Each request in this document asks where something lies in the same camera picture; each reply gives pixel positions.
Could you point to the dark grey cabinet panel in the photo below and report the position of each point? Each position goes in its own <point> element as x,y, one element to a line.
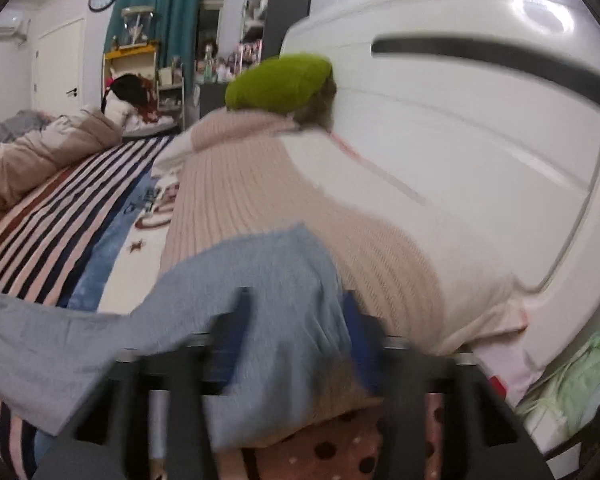
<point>287,5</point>

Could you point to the black and white plush toy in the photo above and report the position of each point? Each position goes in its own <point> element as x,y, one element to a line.
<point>125,92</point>

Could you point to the grey cloth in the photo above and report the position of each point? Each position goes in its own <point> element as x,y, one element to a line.
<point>20,124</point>

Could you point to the yellow shelf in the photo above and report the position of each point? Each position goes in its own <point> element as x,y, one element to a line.
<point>130,60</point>

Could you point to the teal curtain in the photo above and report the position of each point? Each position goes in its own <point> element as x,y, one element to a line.
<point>180,15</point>

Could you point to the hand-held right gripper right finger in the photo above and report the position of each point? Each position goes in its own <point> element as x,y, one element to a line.
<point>361,345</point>

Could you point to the grey pants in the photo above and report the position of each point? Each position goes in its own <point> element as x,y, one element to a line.
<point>280,280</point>

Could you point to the white glossy headboard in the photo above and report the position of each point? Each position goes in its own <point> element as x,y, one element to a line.
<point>480,150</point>

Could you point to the striped bed sheet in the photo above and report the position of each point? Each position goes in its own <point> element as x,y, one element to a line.
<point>55,230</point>

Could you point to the white air conditioner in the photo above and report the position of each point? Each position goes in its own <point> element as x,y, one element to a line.
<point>7,30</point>

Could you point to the green knit hat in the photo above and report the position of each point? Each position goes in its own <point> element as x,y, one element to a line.
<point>275,82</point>

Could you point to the light green cloth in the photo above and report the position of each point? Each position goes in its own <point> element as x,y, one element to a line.
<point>575,385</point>

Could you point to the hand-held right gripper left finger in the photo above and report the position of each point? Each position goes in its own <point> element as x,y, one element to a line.
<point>231,332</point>

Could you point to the white door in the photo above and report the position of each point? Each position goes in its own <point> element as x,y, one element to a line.
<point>57,67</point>

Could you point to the beige duvet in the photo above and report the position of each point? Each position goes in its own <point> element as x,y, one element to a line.
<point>40,152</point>

